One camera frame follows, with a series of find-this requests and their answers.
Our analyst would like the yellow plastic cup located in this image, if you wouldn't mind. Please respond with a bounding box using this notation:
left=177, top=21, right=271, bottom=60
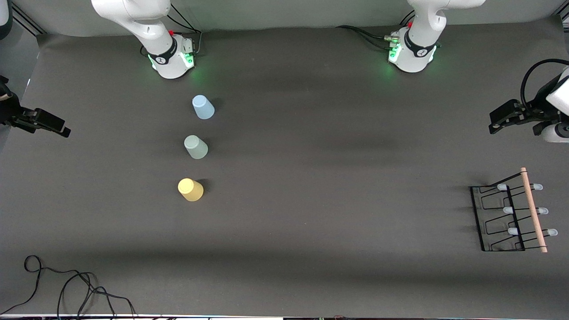
left=178, top=178, right=204, bottom=202

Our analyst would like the black base cable bundle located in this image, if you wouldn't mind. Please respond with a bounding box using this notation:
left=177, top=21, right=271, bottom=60
left=165, top=4, right=203, bottom=57
left=336, top=11, right=416, bottom=52

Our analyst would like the pale green plastic cup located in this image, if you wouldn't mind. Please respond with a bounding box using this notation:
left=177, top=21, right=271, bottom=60
left=184, top=135, right=208, bottom=160

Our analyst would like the loose thin black cable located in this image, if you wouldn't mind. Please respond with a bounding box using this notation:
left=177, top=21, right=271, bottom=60
left=0, top=255, right=136, bottom=319

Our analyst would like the light blue plastic cup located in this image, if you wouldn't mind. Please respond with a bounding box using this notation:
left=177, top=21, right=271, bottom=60
left=192, top=95, right=215, bottom=120

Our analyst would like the black wire cup holder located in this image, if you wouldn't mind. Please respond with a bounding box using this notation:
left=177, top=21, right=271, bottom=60
left=470, top=168, right=558, bottom=253

